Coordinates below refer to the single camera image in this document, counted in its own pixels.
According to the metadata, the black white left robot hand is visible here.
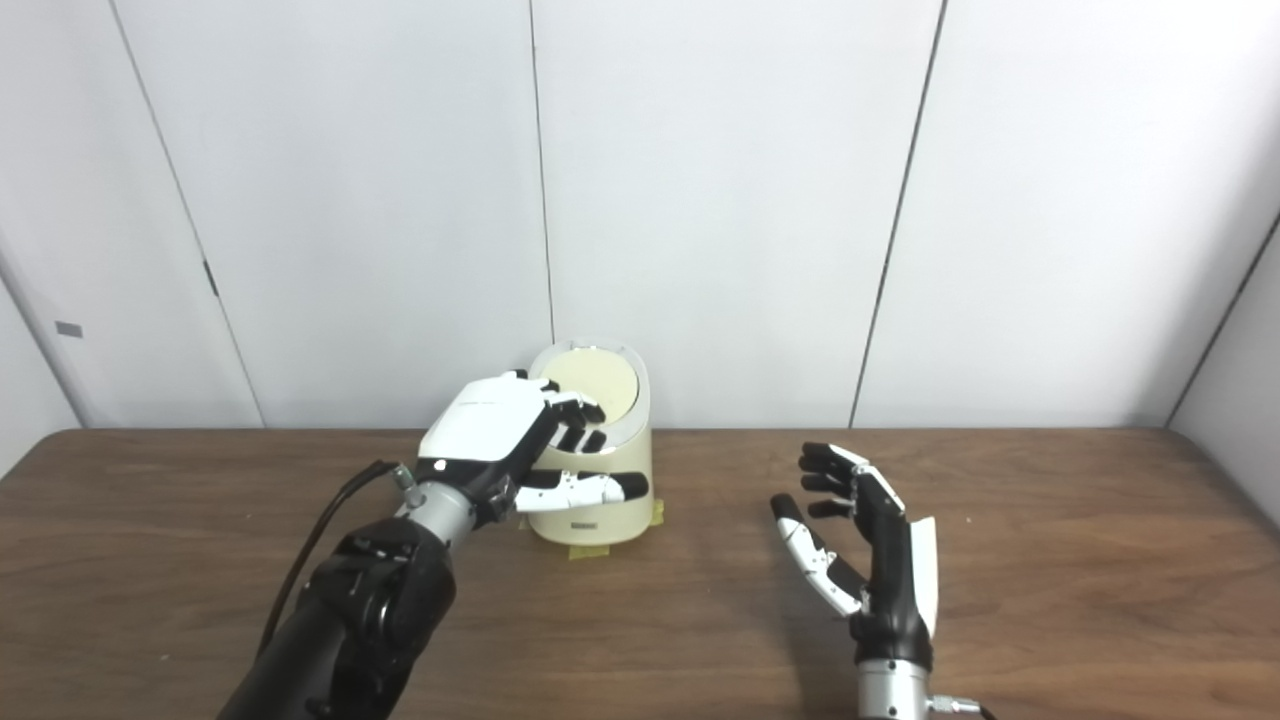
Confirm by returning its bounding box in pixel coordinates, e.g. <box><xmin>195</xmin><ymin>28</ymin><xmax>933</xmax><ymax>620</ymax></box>
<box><xmin>415</xmin><ymin>370</ymin><xmax>649</xmax><ymax>527</ymax></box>

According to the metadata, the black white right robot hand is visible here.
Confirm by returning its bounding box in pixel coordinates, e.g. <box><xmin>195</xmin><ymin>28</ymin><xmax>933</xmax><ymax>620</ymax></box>
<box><xmin>770</xmin><ymin>442</ymin><xmax>939</xmax><ymax>671</ymax></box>

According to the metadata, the round cream bin lid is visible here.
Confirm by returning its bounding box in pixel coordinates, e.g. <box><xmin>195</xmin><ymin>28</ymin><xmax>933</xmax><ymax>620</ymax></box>
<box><xmin>540</xmin><ymin>350</ymin><xmax>641</xmax><ymax>423</ymax></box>

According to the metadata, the cream-colored plastic bin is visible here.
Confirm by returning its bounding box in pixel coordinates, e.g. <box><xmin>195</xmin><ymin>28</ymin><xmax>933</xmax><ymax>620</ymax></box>
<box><xmin>515</xmin><ymin>340</ymin><xmax>654</xmax><ymax>547</ymax></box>

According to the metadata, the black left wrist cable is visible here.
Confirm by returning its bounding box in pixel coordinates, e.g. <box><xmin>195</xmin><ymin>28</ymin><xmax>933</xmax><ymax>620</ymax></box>
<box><xmin>255</xmin><ymin>460</ymin><xmax>421</xmax><ymax>661</ymax></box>

